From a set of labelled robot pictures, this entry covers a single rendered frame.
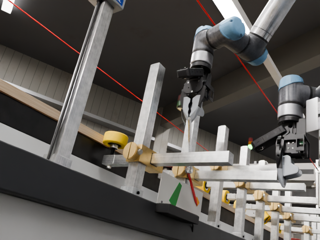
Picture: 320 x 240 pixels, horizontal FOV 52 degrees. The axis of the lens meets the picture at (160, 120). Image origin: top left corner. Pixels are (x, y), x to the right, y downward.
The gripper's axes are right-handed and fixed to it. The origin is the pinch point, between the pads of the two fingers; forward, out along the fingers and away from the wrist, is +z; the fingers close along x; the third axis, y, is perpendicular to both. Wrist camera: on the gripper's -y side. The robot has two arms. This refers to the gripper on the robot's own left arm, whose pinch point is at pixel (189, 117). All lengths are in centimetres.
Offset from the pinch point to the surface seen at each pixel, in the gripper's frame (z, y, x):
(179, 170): 14.4, 9.4, 7.0
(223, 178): 14.9, 16.5, -5.8
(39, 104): 8.8, -34.7, 26.6
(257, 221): 17, 87, 8
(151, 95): -2.6, -12.6, 6.5
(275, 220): 12, 112, 7
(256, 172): 12.7, 16.5, -16.7
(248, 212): -17, 268, 85
